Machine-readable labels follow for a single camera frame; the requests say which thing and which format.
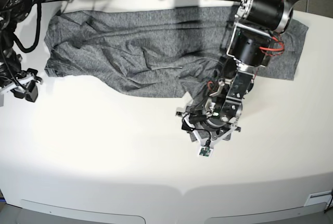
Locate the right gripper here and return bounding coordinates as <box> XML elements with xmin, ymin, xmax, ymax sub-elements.
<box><xmin>1</xmin><ymin>69</ymin><xmax>43</xmax><ymax>106</ymax></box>

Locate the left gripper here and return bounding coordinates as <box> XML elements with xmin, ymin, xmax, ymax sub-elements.
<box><xmin>175</xmin><ymin>101</ymin><xmax>242</xmax><ymax>149</ymax></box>

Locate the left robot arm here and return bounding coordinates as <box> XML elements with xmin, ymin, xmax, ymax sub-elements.
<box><xmin>179</xmin><ymin>0</ymin><xmax>301</xmax><ymax>157</ymax></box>

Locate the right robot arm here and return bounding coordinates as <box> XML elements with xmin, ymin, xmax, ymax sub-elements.
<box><xmin>1</xmin><ymin>0</ymin><xmax>44</xmax><ymax>107</ymax></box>

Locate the white label sticker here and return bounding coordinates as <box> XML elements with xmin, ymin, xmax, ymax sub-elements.
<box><xmin>305</xmin><ymin>191</ymin><xmax>332</xmax><ymax>206</ymax></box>

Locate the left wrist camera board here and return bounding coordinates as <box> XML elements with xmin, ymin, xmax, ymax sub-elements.
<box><xmin>198</xmin><ymin>147</ymin><xmax>213</xmax><ymax>157</ymax></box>

